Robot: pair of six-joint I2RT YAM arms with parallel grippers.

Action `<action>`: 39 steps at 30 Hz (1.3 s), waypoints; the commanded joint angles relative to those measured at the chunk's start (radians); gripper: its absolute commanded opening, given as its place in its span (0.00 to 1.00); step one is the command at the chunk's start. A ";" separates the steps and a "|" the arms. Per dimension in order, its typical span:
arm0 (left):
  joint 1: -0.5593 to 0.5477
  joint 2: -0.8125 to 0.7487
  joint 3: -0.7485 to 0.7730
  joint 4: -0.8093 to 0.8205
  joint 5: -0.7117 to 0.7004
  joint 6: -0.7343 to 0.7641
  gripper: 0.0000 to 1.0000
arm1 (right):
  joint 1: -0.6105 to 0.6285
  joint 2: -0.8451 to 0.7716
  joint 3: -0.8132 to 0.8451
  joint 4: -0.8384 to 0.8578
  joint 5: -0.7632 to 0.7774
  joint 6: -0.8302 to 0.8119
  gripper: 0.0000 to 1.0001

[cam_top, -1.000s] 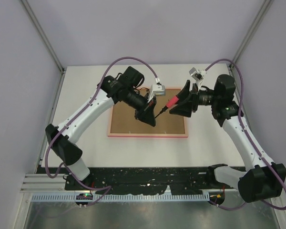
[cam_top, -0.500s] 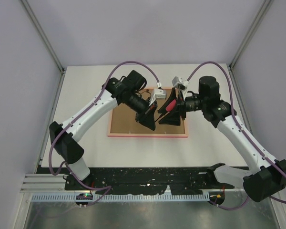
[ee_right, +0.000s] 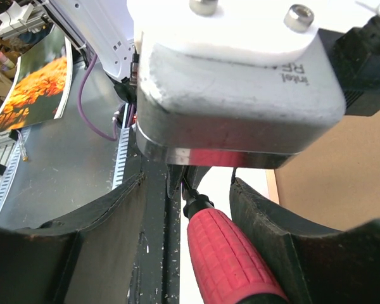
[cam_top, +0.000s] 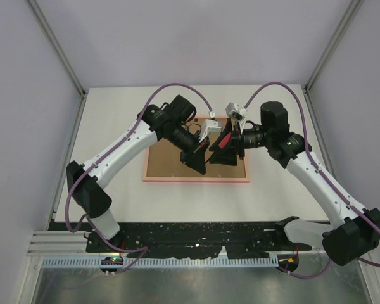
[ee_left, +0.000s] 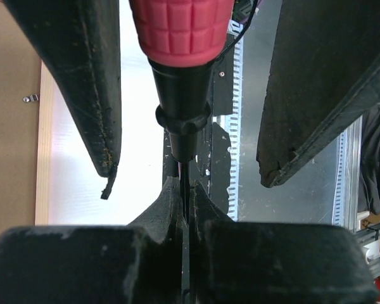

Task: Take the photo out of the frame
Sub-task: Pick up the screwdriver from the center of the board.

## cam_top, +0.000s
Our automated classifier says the right aluminium frame post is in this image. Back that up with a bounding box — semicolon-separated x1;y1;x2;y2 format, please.
304;0;364;94

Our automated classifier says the slotted cable duct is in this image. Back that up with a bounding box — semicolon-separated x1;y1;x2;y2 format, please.
41;255;279;269

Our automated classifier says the aluminium frame post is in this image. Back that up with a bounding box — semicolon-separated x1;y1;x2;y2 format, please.
25;0;86;98
304;0;364;94

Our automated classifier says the left aluminium frame post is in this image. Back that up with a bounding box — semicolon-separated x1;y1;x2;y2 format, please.
25;0;86;98

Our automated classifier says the purple cable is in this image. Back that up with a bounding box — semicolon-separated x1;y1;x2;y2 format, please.
243;81;380;279
65;82;218;276

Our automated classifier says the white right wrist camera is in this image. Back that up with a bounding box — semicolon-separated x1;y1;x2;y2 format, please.
225;103;248;122

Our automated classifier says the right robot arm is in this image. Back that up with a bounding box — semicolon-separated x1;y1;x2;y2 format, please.
209;101;380;266

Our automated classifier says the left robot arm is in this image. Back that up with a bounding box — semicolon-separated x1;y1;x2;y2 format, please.
66;95;210;252

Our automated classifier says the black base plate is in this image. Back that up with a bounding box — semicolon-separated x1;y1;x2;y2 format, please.
85;221;305;259

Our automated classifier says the brown frame backing board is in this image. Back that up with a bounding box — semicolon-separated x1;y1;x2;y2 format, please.
145;117;246;180

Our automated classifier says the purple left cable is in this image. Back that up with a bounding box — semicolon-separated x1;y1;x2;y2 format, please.
65;82;218;276

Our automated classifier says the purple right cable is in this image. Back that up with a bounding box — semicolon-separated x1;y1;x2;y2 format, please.
243;81;380;279

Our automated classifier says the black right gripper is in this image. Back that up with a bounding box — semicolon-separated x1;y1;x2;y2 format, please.
209;117;272;166

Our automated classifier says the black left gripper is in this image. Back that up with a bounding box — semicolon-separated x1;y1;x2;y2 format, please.
165;123;211;175

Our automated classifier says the pink picture frame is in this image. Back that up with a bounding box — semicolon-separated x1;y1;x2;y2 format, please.
141;115;251;185

